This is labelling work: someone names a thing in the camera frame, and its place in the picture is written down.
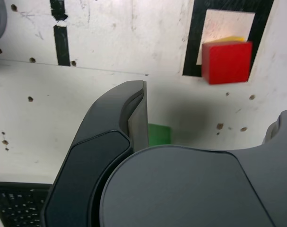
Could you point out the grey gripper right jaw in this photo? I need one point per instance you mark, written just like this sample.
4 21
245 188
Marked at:
181 189

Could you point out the yellow cube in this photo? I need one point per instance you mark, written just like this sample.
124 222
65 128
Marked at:
232 39

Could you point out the red cube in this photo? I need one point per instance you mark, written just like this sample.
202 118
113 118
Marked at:
228 62

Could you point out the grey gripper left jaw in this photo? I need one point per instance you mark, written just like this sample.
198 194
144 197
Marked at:
93 151

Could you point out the black keyboard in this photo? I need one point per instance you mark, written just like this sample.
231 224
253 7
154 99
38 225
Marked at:
18 205

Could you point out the black tape square outline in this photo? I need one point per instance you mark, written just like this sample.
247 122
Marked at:
193 47

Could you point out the black tape strip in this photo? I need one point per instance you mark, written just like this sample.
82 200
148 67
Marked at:
61 45

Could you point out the green cube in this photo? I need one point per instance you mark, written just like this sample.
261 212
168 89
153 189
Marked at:
158 134

